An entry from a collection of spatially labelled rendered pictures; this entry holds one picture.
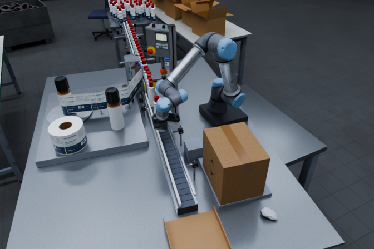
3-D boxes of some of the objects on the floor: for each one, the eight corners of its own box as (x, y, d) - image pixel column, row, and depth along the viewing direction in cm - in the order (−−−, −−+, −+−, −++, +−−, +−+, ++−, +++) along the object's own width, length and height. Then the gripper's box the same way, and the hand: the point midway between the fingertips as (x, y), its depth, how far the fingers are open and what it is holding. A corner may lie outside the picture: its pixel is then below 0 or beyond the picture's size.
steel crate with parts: (54, 30, 615) (44, -6, 573) (57, 46, 544) (46, 6, 503) (-4, 38, 580) (-19, 0, 539) (-9, 56, 509) (-26, 14, 468)
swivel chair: (118, 29, 613) (111, -20, 558) (122, 38, 572) (115, -14, 517) (90, 33, 596) (80, -17, 542) (93, 43, 555) (82, -11, 501)
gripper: (152, 109, 172) (151, 123, 191) (154, 123, 169) (153, 136, 187) (166, 106, 174) (164, 121, 193) (169, 120, 170) (167, 134, 189)
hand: (163, 127), depth 190 cm, fingers closed, pressing on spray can
